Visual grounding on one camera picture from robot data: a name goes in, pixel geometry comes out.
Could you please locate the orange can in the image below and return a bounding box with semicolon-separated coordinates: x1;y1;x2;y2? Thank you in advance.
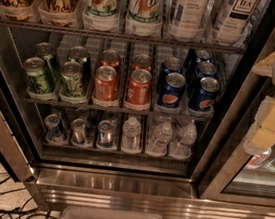
127;69;152;105
131;53;153;71
94;66;118;102
99;49;122;72

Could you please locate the front right orange can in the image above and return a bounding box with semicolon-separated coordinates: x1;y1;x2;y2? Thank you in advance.
127;69;152;105

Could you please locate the front left green can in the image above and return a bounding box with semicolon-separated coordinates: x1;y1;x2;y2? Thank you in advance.
23;57;54;95

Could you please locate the clear water bottle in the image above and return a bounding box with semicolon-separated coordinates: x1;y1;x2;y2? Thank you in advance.
170;123;198;160
146;121;173;157
121;117;141;153

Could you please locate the right blue silver can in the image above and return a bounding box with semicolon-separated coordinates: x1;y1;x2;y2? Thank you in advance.
97;120;114;148

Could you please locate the white blue Teas Tea bottle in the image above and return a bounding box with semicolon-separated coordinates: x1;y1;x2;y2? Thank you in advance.
170;0;208;42

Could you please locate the blue silver can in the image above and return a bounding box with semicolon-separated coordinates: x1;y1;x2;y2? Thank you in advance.
71;119;87;146
44;114;66;143
97;120;114;148

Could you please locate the back left Pepsi can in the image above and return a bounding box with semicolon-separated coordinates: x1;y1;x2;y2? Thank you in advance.
158;56;183;84

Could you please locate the stainless steel fridge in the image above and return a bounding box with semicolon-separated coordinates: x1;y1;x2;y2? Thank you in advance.
0;0;275;219

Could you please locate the back left green can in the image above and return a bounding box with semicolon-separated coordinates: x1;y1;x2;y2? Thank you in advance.
33;42;60;83

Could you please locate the middle clear water bottle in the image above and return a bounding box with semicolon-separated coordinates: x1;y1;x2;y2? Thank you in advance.
146;121;173;157

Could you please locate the right clear water bottle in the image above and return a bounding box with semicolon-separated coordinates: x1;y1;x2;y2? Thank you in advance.
170;123;198;160

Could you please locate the back right Pepsi can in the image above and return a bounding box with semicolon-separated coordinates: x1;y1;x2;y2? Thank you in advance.
186;49;213;68

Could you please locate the back left orange can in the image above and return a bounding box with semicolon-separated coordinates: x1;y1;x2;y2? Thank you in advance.
99;49;122;72

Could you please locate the red can behind glass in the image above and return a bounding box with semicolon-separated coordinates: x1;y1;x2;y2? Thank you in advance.
246;148;272;169

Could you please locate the white black Teas Tea bottle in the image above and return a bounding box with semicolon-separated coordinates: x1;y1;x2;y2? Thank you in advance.
209;0;260;46

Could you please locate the left 7up bottle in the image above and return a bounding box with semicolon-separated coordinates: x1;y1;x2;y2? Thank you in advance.
82;0;120;32

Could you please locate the front right Pepsi can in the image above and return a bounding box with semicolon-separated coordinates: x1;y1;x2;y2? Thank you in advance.
187;76;219;111

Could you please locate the left clear water bottle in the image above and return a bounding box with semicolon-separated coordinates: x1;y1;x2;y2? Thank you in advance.
121;117;141;153

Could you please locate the front right green can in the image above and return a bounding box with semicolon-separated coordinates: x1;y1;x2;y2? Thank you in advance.
61;61;86;98

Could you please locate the pepsi can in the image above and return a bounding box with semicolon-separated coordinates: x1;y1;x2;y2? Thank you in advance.
189;61;217;85
186;49;213;68
156;72;186;108
187;76;219;111
158;56;183;84

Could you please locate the back right orange can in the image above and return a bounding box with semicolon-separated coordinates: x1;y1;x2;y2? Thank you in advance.
131;53;153;71

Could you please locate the left blue silver can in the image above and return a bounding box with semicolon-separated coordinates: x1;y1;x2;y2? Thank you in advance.
44;114;66;143

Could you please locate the front left orange can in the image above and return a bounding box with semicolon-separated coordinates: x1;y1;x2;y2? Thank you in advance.
94;66;118;102

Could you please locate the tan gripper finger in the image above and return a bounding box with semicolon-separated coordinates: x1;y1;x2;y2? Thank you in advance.
244;96;275;155
252;51;275;77

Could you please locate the right 7up bottle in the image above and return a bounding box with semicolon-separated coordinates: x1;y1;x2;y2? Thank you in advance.
125;0;162;37

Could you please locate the front left Pepsi can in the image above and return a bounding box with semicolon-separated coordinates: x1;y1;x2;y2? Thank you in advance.
156;72;186;108

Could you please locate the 7up bottle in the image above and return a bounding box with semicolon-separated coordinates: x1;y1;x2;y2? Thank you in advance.
82;0;120;32
125;0;162;37

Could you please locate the back right green can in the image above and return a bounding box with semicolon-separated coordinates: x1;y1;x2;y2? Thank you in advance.
67;46;91;78

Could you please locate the middle right Pepsi can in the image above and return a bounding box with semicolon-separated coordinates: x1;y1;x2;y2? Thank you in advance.
189;61;217;85

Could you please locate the middle blue silver can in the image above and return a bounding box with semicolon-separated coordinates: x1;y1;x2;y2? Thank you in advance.
71;119;87;146

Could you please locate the open steel fridge door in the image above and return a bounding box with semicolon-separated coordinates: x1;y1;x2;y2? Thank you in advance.
0;70;35;182

